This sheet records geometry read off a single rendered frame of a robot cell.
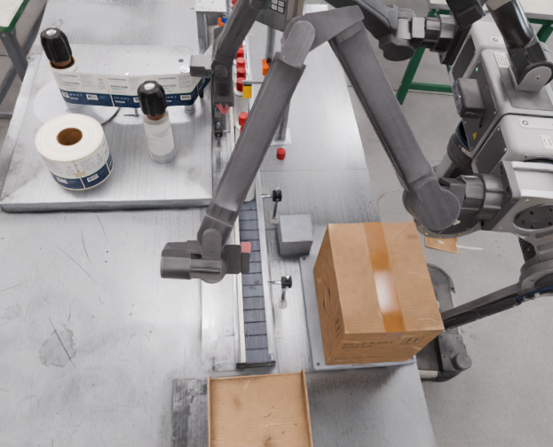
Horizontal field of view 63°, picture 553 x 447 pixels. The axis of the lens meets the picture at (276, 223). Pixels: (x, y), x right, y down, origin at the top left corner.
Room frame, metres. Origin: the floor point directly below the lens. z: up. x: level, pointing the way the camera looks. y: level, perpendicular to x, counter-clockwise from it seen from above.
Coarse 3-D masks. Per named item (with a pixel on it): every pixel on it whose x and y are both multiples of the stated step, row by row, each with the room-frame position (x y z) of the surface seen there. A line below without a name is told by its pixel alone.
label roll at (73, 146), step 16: (48, 128) 0.93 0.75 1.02; (64, 128) 0.93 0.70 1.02; (80, 128) 0.94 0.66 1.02; (96, 128) 0.95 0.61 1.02; (48, 144) 0.86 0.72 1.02; (64, 144) 0.91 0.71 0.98; (80, 144) 0.88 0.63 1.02; (96, 144) 0.89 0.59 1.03; (48, 160) 0.81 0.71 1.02; (64, 160) 0.81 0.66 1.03; (80, 160) 0.82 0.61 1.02; (96, 160) 0.86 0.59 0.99; (112, 160) 0.94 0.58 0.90; (64, 176) 0.80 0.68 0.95; (80, 176) 0.81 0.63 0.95; (96, 176) 0.84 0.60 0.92
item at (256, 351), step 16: (256, 208) 0.83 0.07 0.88; (240, 224) 0.76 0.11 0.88; (256, 224) 0.77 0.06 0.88; (240, 240) 0.71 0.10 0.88; (256, 240) 0.71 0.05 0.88; (256, 256) 0.66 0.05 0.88; (256, 272) 0.60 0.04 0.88; (256, 288) 0.55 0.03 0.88; (256, 304) 0.50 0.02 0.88; (256, 320) 0.45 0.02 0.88; (256, 336) 0.41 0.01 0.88; (256, 352) 0.36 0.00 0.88
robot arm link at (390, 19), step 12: (324, 0) 0.96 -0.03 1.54; (336, 0) 0.96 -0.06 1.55; (348, 0) 0.96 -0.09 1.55; (360, 0) 0.98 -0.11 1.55; (372, 0) 1.00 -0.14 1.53; (372, 12) 0.98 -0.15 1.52; (384, 12) 1.01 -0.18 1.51; (396, 12) 1.05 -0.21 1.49; (408, 12) 1.07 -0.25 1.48; (372, 24) 0.99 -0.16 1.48; (384, 24) 1.00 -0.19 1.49; (396, 24) 1.02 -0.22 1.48; (384, 36) 1.00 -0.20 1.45; (384, 48) 0.99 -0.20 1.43; (396, 48) 0.99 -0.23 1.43; (408, 48) 0.99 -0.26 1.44; (396, 60) 1.02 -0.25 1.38
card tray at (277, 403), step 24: (216, 384) 0.28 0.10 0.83; (240, 384) 0.28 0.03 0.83; (264, 384) 0.29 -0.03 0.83; (288, 384) 0.30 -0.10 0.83; (216, 408) 0.22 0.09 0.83; (240, 408) 0.22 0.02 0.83; (264, 408) 0.23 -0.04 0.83; (288, 408) 0.24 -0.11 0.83; (216, 432) 0.16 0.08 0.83; (240, 432) 0.17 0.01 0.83; (264, 432) 0.18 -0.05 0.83; (288, 432) 0.18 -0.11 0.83
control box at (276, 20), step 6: (282, 0) 1.20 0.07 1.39; (264, 12) 1.22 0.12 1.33; (270, 12) 1.21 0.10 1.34; (276, 12) 1.20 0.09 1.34; (258, 18) 1.23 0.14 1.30; (264, 18) 1.22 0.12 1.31; (270, 18) 1.21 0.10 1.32; (276, 18) 1.20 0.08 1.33; (282, 18) 1.19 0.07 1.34; (264, 24) 1.22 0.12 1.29; (270, 24) 1.21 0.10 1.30; (276, 24) 1.20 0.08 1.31; (282, 24) 1.19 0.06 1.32; (282, 30) 1.19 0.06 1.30
